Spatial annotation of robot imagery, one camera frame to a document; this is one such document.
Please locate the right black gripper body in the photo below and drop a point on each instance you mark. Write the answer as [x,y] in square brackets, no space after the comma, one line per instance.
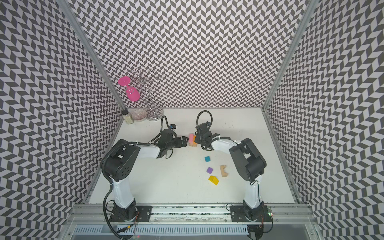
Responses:
[199,139]

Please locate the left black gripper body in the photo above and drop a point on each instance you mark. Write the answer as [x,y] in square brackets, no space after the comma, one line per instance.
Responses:
[175,143]

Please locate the hot pink block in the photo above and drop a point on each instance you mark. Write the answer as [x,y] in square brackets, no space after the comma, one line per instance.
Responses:
[191,138]

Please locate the purple block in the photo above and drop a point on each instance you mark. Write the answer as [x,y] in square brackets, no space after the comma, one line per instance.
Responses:
[209,170]

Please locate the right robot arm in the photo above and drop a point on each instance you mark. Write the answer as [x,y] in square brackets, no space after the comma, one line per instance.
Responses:
[249,163]

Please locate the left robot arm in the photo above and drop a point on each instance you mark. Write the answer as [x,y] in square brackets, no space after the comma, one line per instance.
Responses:
[119,162]

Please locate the natural wood arch block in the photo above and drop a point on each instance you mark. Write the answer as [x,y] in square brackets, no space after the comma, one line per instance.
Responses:
[223,171]

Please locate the yellow block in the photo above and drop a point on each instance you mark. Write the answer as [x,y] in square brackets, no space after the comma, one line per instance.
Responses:
[214,180]

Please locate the striped ceramic bowl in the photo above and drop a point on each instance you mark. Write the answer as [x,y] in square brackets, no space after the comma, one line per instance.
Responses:
[139,115]

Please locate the glass spice jar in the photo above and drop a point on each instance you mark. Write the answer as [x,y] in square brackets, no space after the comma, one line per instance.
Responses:
[127,117]

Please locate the pink plastic wine glass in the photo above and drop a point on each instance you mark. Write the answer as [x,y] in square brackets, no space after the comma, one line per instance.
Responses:
[131,92]

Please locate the chrome wire glass stand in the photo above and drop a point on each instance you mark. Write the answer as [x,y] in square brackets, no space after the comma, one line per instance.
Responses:
[145,80]

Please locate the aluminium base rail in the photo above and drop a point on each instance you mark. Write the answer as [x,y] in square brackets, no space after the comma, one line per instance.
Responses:
[194,222]

